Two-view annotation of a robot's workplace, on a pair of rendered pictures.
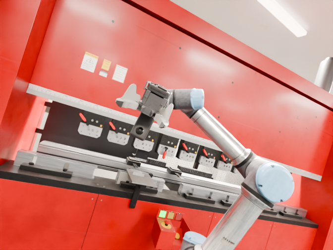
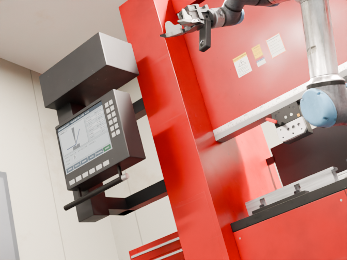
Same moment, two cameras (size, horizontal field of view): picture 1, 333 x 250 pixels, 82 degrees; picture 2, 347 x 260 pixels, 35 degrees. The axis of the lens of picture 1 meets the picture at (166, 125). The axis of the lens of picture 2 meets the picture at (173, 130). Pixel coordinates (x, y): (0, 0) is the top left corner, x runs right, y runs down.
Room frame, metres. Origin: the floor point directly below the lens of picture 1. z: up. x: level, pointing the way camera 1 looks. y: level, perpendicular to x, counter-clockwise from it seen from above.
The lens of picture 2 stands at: (-0.65, -1.25, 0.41)
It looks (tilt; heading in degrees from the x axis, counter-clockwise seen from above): 21 degrees up; 53
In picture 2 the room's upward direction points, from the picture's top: 16 degrees counter-clockwise
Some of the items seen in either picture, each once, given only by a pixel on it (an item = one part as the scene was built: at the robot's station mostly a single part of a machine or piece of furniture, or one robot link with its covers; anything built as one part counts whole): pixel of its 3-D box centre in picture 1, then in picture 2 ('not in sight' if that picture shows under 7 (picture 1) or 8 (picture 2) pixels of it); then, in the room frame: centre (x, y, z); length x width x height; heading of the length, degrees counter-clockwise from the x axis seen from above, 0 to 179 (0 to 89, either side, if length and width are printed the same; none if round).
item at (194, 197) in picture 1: (199, 198); not in sight; (1.69, -0.47, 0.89); 0.30 x 0.05 x 0.03; 110
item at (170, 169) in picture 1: (177, 173); not in sight; (1.83, -0.24, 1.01); 0.26 x 0.12 x 0.05; 20
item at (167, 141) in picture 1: (166, 145); not in sight; (1.59, -0.05, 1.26); 0.15 x 0.09 x 0.17; 110
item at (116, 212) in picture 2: not in sight; (134, 196); (0.82, 1.24, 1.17); 0.40 x 0.24 x 0.07; 110
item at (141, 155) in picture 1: (141, 155); not in sight; (1.53, 0.11, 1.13); 0.10 x 0.02 x 0.10; 110
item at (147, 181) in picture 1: (140, 177); not in sight; (1.39, 0.06, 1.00); 0.26 x 0.18 x 0.01; 20
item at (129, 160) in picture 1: (135, 163); not in sight; (1.68, 0.16, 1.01); 0.26 x 0.12 x 0.05; 20
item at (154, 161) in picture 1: (149, 159); not in sight; (1.98, 0.06, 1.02); 0.37 x 0.06 x 0.04; 110
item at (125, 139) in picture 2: not in sight; (98, 142); (0.58, 1.05, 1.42); 0.45 x 0.12 x 0.36; 109
